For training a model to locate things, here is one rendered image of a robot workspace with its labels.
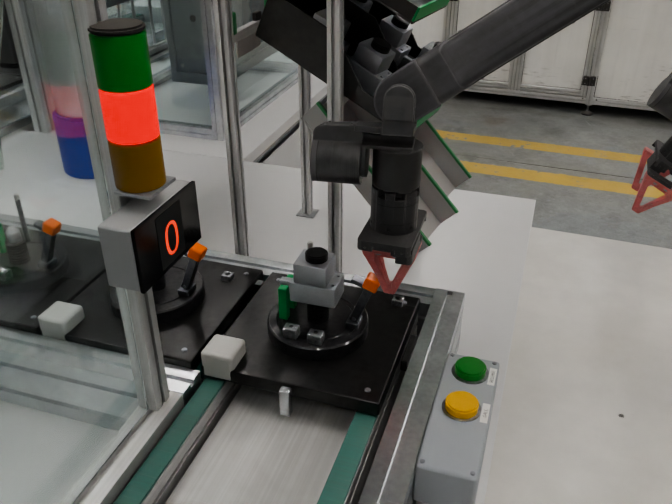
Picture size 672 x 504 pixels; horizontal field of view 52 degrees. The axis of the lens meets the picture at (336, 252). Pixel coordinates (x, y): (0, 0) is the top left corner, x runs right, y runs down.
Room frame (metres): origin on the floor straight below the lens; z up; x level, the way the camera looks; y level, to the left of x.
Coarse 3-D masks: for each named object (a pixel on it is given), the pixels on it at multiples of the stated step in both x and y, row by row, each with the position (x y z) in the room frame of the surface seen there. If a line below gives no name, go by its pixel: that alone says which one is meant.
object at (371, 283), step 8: (352, 280) 0.75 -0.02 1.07; (360, 280) 0.76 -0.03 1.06; (368, 280) 0.74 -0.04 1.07; (376, 280) 0.75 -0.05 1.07; (368, 288) 0.74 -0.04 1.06; (376, 288) 0.74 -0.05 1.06; (360, 296) 0.75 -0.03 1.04; (368, 296) 0.75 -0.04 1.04; (360, 304) 0.75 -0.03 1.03; (352, 312) 0.75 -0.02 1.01; (360, 312) 0.75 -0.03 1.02; (352, 320) 0.75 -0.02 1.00
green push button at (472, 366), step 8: (464, 360) 0.70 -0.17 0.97; (472, 360) 0.70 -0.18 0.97; (480, 360) 0.70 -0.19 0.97; (456, 368) 0.69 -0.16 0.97; (464, 368) 0.69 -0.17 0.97; (472, 368) 0.69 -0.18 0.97; (480, 368) 0.69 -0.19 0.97; (464, 376) 0.68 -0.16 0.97; (472, 376) 0.68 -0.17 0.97; (480, 376) 0.68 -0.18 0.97
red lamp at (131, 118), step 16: (112, 96) 0.61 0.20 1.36; (128, 96) 0.61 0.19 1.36; (144, 96) 0.62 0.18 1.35; (112, 112) 0.61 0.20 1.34; (128, 112) 0.61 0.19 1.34; (144, 112) 0.61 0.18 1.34; (112, 128) 0.61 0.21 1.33; (128, 128) 0.61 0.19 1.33; (144, 128) 0.61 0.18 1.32; (128, 144) 0.61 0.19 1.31
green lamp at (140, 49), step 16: (144, 32) 0.63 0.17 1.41; (96, 48) 0.61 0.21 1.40; (112, 48) 0.61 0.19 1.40; (128, 48) 0.61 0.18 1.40; (144, 48) 0.62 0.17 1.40; (96, 64) 0.61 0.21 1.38; (112, 64) 0.61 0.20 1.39; (128, 64) 0.61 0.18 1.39; (144, 64) 0.62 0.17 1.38; (112, 80) 0.61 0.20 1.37; (128, 80) 0.61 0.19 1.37; (144, 80) 0.62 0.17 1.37
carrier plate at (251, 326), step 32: (352, 288) 0.88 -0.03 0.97; (256, 320) 0.80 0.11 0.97; (384, 320) 0.80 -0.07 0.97; (256, 352) 0.72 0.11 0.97; (352, 352) 0.72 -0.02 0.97; (384, 352) 0.72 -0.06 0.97; (256, 384) 0.67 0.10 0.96; (288, 384) 0.66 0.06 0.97; (320, 384) 0.66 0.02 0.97; (352, 384) 0.66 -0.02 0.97; (384, 384) 0.66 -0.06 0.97
